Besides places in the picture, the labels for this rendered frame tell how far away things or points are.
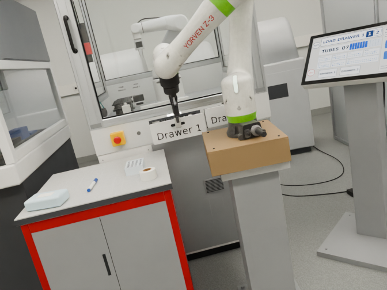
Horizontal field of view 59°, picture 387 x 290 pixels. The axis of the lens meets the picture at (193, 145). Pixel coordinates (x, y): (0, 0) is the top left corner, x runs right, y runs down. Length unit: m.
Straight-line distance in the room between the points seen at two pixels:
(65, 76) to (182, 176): 3.67
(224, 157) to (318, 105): 4.33
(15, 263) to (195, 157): 1.11
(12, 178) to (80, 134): 3.68
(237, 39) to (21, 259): 1.55
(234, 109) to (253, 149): 0.19
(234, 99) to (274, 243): 0.65
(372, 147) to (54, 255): 1.62
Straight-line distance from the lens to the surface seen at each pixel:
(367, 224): 2.24
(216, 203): 2.10
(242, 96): 1.39
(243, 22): 1.55
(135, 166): 1.61
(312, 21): 5.50
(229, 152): 1.32
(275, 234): 1.57
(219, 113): 1.94
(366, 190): 2.14
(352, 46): 1.97
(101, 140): 1.96
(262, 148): 1.34
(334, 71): 1.92
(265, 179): 1.46
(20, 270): 2.13
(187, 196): 2.06
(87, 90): 1.93
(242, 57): 1.55
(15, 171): 1.83
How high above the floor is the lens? 1.22
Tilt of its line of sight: 14 degrees down
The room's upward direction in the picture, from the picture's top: 12 degrees counter-clockwise
